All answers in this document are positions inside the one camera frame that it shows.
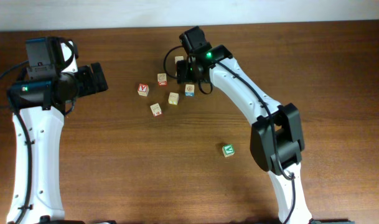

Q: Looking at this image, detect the wooden block blue side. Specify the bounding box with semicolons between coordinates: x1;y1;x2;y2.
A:
185;84;195;96

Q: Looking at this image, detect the wooden block yellow side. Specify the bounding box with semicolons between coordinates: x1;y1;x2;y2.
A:
168;92;179;105

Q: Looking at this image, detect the green letter V block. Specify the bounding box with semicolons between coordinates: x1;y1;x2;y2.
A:
222;144;235;157

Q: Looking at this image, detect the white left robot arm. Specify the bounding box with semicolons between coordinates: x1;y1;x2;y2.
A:
6;37;108;223

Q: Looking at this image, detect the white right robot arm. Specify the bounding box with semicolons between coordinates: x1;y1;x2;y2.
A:
177;26;312;223

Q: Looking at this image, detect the wooden block red X side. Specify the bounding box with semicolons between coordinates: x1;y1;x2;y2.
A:
174;56;184;63

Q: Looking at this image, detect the red letter A block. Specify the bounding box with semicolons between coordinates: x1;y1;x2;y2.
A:
138;83;149;96

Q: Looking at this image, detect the wooden block red bottom edge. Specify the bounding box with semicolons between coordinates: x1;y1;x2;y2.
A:
150;103;162;117

